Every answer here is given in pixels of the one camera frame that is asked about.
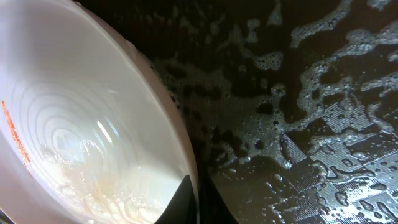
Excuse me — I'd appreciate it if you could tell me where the pink white plate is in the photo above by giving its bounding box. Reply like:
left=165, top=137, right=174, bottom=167
left=1, top=1, right=200, bottom=223

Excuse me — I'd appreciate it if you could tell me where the dark brown serving tray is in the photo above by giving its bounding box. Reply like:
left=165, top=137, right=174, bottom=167
left=82, top=0, right=397, bottom=223

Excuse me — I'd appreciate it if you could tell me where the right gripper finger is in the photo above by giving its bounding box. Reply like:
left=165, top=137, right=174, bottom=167
left=155, top=175, right=197, bottom=224

